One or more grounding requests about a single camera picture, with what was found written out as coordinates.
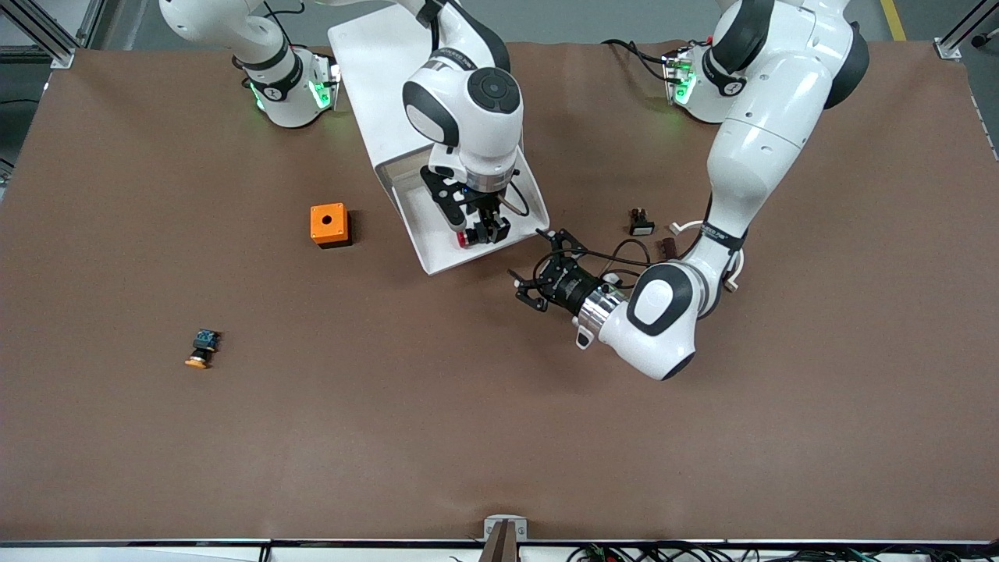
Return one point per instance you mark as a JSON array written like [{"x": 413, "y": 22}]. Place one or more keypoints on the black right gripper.
[{"x": 490, "y": 206}]

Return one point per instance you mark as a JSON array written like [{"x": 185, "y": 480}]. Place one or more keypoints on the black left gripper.
[{"x": 567, "y": 287}]

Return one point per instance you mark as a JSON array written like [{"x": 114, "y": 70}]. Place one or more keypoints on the red push button switch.
[{"x": 463, "y": 239}]

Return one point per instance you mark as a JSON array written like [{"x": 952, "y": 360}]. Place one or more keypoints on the white drawer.
[{"x": 433, "y": 234}]

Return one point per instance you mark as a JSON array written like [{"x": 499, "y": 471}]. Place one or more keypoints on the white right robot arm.
[{"x": 480, "y": 136}]

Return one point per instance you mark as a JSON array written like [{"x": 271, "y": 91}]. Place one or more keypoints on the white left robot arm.
[{"x": 749, "y": 156}]

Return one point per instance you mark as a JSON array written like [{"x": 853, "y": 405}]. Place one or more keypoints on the white drawer cabinet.
[{"x": 375, "y": 78}]

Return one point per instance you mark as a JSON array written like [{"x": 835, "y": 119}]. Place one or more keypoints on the brown terminal block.
[{"x": 669, "y": 248}]

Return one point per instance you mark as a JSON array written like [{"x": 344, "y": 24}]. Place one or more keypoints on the brown table cover sheet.
[{"x": 499, "y": 390}]

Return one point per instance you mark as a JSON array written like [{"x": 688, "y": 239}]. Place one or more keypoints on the black switch with white face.
[{"x": 641, "y": 226}]

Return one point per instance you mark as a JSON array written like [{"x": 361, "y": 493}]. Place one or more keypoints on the white curved plastic bracket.
[{"x": 676, "y": 229}]

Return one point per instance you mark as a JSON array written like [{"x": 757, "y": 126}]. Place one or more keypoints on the orange button enclosure box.
[{"x": 328, "y": 222}]

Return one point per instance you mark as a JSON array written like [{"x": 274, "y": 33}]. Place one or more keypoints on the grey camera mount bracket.
[{"x": 505, "y": 531}]

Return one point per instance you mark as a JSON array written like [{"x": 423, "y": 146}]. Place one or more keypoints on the yellow push button switch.
[{"x": 204, "y": 343}]

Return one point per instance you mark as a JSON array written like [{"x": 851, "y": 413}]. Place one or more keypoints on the aluminium frame profile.
[
  {"x": 47, "y": 35},
  {"x": 968, "y": 31}
]

